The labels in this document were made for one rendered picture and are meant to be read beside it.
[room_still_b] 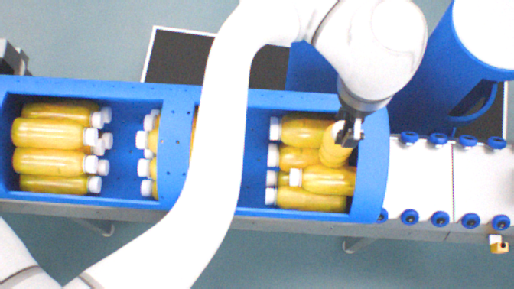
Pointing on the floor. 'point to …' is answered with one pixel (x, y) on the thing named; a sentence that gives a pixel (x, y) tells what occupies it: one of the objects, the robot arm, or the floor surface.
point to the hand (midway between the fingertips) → (344, 126)
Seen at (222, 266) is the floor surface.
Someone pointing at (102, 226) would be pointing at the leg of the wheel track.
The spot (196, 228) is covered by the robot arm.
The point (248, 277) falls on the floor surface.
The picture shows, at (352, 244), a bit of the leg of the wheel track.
